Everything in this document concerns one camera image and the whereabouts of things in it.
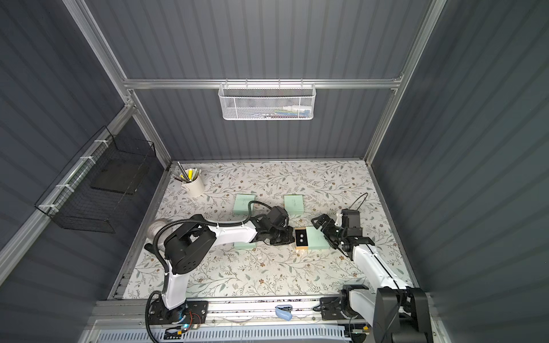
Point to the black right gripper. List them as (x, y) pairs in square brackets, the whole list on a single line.
[(332, 229)]

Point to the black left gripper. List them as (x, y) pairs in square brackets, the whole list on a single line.
[(282, 236)]

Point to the mint green drawer jewelry box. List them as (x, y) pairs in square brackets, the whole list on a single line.
[(309, 238), (244, 246)]

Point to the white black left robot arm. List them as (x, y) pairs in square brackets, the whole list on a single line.
[(182, 245)]

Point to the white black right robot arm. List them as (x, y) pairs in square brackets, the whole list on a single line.
[(394, 310)]

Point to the blue stapler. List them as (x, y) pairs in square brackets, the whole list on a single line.
[(284, 312)]

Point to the white pen cup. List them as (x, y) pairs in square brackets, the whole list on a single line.
[(191, 180)]

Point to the white tape roll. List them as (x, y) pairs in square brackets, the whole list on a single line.
[(154, 227)]

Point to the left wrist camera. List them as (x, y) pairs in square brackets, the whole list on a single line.
[(278, 217)]

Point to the white wire mesh basket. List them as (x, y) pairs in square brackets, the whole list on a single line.
[(267, 104)]

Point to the black wire mesh basket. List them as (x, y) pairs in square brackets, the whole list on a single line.
[(94, 194)]

